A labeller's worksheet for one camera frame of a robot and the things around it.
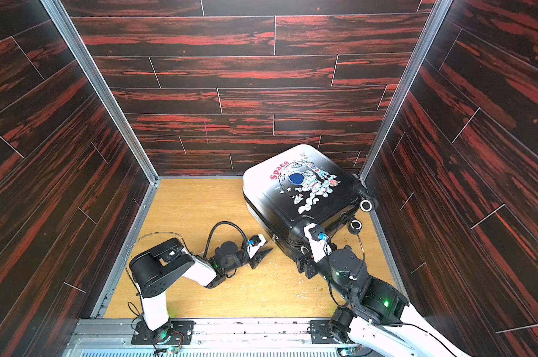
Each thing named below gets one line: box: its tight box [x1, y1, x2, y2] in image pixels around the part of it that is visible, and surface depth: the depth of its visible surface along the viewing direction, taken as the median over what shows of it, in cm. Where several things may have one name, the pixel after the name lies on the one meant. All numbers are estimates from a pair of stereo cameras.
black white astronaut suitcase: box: [242, 144, 379, 258], surface depth 88 cm
